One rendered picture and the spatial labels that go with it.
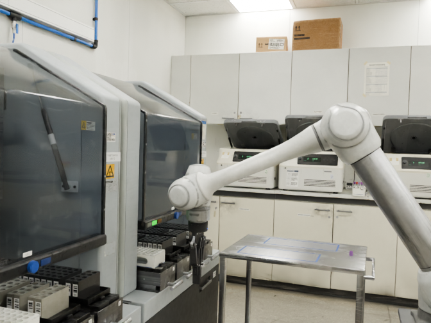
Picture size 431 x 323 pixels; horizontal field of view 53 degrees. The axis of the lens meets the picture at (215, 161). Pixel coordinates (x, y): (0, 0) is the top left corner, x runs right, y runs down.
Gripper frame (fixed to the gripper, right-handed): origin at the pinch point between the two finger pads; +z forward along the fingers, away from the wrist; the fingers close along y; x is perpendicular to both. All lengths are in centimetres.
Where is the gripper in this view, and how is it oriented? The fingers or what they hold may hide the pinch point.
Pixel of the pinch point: (197, 273)
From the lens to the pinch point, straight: 167.4
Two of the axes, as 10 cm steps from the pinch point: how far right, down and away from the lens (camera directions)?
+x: 9.5, 0.3, -3.1
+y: -3.1, 0.3, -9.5
